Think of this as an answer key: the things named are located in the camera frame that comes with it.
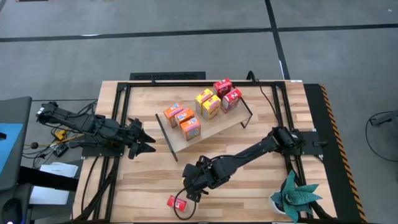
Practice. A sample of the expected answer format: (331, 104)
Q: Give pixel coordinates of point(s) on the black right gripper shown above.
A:
(205, 177)

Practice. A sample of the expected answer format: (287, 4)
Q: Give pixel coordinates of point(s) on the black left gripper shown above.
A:
(129, 137)

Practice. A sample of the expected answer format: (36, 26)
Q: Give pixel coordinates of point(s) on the red Froot Loops cereal box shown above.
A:
(230, 100)
(177, 203)
(222, 87)

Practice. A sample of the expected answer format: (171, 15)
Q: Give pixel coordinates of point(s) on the orange Mini-Wheats cereal box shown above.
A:
(184, 115)
(172, 112)
(190, 128)

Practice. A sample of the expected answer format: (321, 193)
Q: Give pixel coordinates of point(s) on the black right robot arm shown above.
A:
(248, 152)

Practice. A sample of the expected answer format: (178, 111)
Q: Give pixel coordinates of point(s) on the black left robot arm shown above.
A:
(87, 124)

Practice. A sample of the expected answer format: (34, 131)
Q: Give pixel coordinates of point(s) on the wooden shelf with black legs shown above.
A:
(217, 127)

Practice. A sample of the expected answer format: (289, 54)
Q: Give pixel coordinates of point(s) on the black adapter box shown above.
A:
(60, 150)

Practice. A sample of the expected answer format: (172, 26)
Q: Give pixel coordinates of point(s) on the white paper sheet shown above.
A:
(62, 169)
(49, 196)

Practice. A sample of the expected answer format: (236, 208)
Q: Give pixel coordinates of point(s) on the black desk beam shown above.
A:
(46, 180)

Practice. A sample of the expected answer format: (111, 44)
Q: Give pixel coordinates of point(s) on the teal plant in white pot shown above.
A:
(293, 197)

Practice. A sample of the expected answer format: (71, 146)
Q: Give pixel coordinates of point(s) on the black round knob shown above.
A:
(34, 145)

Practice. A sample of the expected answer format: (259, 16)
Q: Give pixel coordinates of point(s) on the dark grey desk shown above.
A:
(15, 109)

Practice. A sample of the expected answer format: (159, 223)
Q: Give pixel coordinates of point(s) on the blue pad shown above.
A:
(9, 146)

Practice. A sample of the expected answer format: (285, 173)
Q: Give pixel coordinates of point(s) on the black mat with hazard stripe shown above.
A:
(334, 186)

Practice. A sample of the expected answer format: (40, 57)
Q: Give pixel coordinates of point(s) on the black rounded device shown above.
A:
(11, 211)

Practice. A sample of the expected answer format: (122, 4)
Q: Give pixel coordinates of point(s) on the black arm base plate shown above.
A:
(102, 152)
(312, 140)

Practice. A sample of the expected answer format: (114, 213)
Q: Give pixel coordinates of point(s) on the black metal table frame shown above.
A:
(186, 84)

